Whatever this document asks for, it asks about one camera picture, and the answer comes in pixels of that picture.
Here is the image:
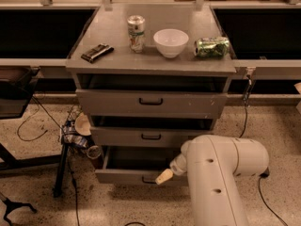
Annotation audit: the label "grey drawer cabinet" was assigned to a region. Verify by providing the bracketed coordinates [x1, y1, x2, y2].
[65, 3, 237, 174]

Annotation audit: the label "grey drawer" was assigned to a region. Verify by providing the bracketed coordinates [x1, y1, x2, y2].
[95, 146, 180, 185]
[91, 116, 216, 148]
[76, 74, 227, 119]

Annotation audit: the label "black snack bar wrapper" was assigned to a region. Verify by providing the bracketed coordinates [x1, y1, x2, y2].
[81, 44, 114, 63]

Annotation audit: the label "brown cup on floor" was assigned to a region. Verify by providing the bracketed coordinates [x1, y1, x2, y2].
[87, 145, 103, 170]

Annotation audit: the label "white bowl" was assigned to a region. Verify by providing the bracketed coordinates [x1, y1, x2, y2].
[153, 29, 189, 58]

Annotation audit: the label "grey bottom drawer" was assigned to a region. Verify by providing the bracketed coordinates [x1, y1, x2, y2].
[95, 146, 180, 185]

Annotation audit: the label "black power adapter with cable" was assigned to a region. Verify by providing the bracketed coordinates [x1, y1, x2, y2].
[240, 75, 289, 226]

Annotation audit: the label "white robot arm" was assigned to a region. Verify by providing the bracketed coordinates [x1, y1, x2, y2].
[156, 135, 269, 226]

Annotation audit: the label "upright white soda can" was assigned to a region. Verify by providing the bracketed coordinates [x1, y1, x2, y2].
[127, 15, 146, 53]

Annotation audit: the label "thin black floor cable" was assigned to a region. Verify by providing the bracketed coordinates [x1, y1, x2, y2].
[16, 94, 81, 226]

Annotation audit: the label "grey middle drawer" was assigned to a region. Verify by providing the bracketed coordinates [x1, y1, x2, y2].
[91, 116, 216, 148]

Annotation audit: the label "black tripod foot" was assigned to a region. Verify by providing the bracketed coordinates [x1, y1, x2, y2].
[0, 194, 38, 226]

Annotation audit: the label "black stand leg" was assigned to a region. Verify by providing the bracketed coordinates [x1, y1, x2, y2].
[53, 143, 69, 198]

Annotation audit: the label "small bowl on floor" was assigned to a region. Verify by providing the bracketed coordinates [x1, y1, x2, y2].
[74, 113, 91, 136]

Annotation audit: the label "green can lying sideways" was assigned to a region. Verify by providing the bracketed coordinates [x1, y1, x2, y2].
[194, 37, 230, 58]

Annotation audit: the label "grey top drawer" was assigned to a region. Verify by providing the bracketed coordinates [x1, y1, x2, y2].
[76, 74, 227, 119]

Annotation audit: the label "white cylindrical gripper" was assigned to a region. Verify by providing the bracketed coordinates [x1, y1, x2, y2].
[155, 153, 187, 185]

